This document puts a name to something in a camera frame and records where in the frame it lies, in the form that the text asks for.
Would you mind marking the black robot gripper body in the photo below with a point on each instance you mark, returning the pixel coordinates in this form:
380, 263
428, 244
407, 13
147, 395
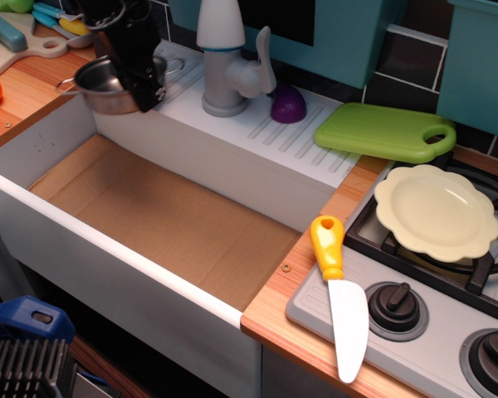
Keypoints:
129, 36

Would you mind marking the grey toy faucet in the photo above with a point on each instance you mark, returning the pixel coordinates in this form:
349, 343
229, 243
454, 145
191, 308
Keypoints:
229, 80

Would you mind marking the blue clamp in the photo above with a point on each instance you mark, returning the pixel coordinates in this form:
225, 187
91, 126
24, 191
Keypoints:
29, 318

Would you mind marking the green plastic cutting board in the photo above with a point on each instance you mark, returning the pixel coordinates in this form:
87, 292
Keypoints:
395, 134

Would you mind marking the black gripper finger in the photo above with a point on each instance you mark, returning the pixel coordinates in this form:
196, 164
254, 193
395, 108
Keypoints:
146, 91

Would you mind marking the teal handled toy knife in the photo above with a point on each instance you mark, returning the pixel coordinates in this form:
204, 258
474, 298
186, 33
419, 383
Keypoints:
12, 37

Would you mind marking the purple toy eggplant half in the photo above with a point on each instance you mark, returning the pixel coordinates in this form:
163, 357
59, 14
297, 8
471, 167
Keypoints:
288, 104

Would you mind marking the yellow toy corn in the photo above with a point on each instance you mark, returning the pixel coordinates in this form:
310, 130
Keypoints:
76, 27

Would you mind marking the small stainless steel pot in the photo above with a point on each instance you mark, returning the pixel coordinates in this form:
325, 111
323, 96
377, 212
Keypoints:
102, 90

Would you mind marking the black ribbed heat sink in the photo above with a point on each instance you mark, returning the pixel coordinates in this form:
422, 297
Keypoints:
37, 368

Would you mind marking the black burner grate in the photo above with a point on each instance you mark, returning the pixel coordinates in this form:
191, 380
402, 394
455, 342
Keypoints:
473, 282

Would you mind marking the yellow handled toy knife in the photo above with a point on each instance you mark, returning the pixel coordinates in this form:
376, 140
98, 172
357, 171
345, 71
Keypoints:
348, 303

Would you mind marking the green toy vegetable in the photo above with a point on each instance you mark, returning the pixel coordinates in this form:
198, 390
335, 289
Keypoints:
17, 6

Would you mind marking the teal cabinet at right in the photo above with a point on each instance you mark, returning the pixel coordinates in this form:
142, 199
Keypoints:
469, 87

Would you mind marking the grey toy stove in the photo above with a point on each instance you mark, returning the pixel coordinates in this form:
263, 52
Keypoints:
433, 325

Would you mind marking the cream scalloped plate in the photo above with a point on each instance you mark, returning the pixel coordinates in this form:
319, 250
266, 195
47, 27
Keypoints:
436, 213

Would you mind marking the black stove knob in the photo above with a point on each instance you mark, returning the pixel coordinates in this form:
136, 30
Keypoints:
397, 313
478, 359

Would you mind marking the beige wooden cutting board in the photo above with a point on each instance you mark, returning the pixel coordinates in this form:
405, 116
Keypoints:
45, 47

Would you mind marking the teal toy utensil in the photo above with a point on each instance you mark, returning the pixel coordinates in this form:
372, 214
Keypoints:
49, 17

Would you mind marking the cardboard sheet in sink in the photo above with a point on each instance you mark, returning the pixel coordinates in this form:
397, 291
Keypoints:
222, 247

